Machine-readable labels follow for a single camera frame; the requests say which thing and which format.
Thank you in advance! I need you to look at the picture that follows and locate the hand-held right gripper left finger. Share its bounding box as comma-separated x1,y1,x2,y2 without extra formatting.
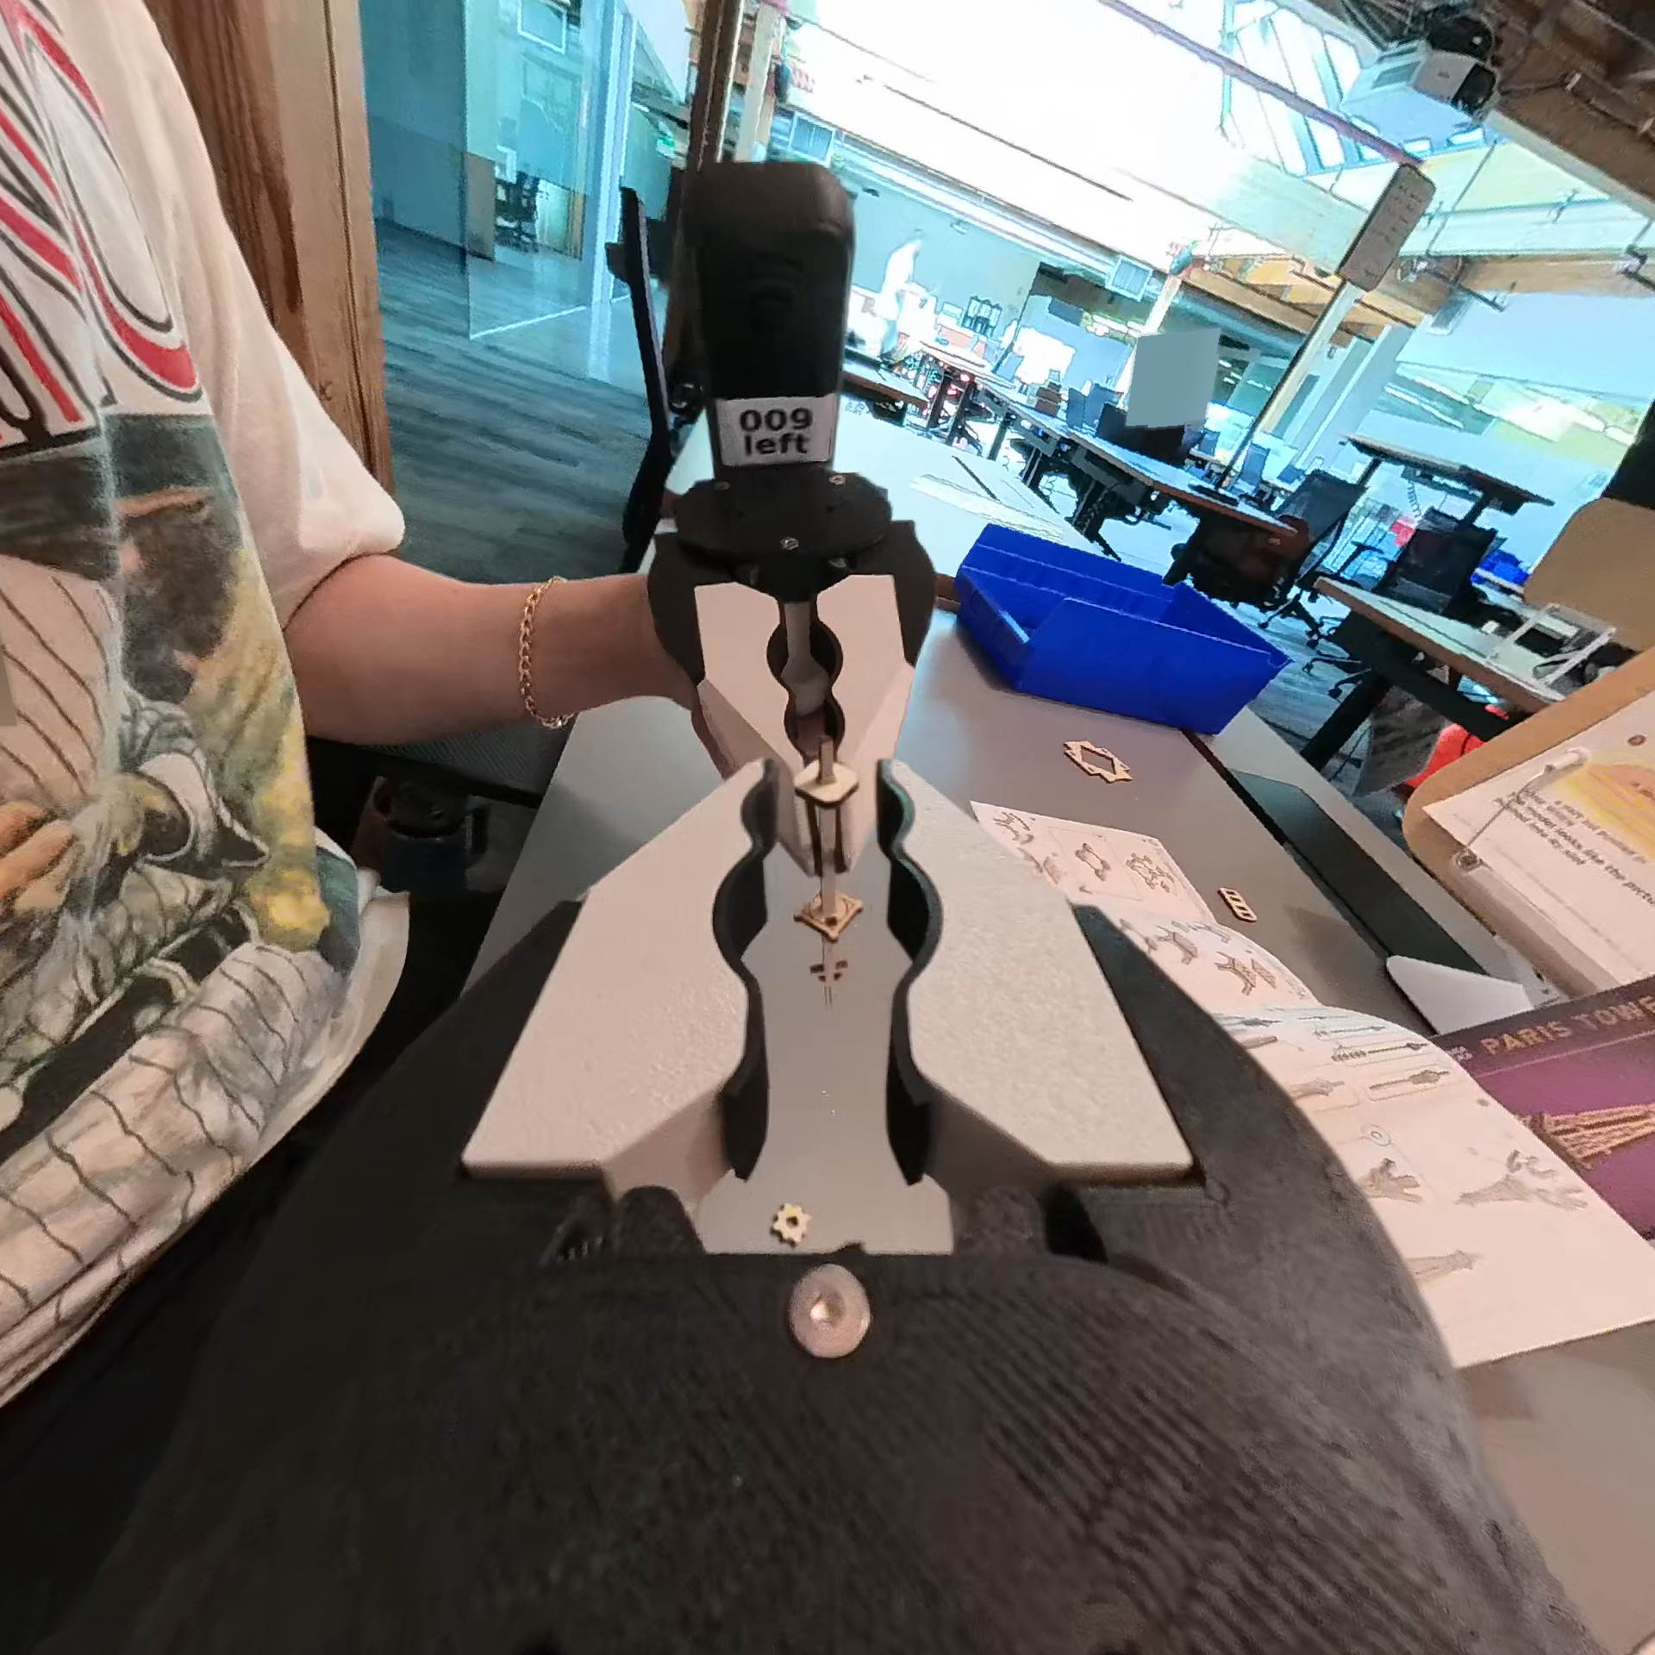
458,756,788,1258

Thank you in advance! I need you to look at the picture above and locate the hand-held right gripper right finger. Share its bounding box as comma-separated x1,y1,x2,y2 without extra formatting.
876,756,1197,1254

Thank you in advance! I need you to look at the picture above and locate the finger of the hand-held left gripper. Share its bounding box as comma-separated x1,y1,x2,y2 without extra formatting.
816,567,910,875
692,581,831,872

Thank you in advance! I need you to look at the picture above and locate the wooden model spire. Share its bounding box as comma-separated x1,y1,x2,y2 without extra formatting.
791,724,866,1012

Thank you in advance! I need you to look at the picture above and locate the white top wooden-edge desk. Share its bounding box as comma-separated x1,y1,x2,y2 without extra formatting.
660,414,1112,610

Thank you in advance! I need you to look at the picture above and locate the grey desk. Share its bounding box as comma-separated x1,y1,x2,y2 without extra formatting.
472,607,1655,1655

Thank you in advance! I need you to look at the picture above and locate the black desk panel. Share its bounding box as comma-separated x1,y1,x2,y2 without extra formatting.
1226,769,1515,973

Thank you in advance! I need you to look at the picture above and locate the black office chair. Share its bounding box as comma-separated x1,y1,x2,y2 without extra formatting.
606,186,706,574

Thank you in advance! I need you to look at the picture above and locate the blue plastic bin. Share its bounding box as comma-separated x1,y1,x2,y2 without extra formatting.
954,521,1294,738

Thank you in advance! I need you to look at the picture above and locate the row of office desks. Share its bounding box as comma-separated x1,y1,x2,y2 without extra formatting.
841,322,1553,726

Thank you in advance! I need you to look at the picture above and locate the folded assembly instruction sheet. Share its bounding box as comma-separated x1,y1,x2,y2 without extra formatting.
970,799,1655,1372

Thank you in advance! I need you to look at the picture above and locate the purple model kit card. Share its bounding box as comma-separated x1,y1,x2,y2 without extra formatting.
1426,977,1655,1244

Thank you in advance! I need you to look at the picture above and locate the plywood clipboard stand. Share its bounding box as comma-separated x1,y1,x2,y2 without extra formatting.
1401,653,1655,1000

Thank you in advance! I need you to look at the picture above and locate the white hanging sign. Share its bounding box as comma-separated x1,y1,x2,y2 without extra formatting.
1335,165,1440,295

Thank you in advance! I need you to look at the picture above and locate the clear acrylic stand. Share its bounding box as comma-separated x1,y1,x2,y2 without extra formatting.
1488,599,1621,677

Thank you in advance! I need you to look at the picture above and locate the white ceiling projector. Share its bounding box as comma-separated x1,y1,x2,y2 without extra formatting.
1343,36,1502,147

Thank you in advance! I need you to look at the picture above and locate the rounded plywood board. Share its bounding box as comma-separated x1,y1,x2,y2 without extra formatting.
1525,498,1655,652

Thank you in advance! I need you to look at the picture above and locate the gold chain bracelet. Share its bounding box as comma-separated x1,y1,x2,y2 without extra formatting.
518,576,579,731

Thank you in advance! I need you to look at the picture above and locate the wooden post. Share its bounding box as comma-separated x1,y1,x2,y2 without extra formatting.
147,0,394,493

